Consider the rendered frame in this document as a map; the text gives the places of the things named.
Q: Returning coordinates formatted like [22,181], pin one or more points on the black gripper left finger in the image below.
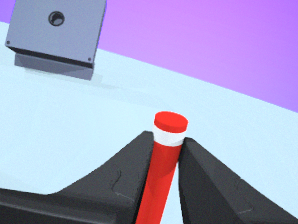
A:
[110,194]

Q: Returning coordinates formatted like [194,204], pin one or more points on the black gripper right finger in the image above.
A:
[211,193]

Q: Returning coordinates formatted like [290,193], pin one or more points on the red peg with white band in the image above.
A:
[169,130]

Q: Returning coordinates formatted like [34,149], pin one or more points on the light blue sloped panel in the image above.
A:
[59,36]

